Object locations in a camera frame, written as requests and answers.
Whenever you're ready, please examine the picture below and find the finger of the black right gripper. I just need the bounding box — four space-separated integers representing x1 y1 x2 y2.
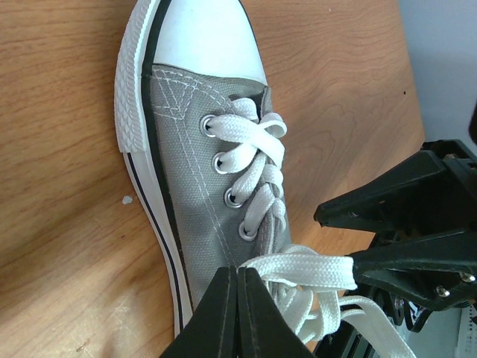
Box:
314 139 476 233
350 230 476 311

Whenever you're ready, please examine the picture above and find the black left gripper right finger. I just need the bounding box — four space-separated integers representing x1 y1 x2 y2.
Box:
237 268 313 358

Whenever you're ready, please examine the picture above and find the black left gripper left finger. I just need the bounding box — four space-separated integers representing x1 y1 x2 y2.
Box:
161 267 238 358

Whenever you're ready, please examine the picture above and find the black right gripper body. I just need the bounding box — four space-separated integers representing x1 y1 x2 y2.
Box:
314 139 476 332

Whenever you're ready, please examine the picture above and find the white shoelace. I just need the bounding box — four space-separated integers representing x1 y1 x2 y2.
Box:
200 98 414 357

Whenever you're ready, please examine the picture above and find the grey canvas sneaker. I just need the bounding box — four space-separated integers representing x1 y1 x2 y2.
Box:
114 1 291 333

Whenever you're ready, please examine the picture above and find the light blue slotted cable duct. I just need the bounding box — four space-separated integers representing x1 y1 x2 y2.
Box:
455 306 477 358

